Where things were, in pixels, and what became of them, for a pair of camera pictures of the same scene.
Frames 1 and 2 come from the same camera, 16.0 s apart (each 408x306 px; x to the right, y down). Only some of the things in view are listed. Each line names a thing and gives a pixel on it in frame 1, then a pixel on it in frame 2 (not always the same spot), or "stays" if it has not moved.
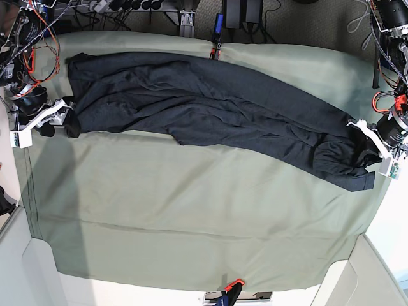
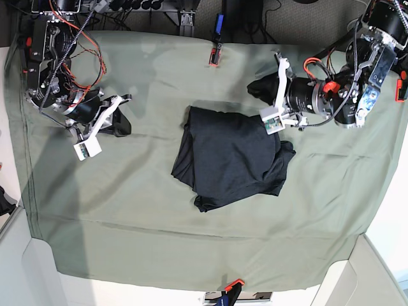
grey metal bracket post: [187, 29] stays
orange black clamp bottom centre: [233, 291] stays
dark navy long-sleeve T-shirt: [231, 104] to [226, 157]
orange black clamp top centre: [215, 53] stays
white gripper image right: [368, 146] to [284, 64]
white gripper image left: [56, 115] to [122, 125]
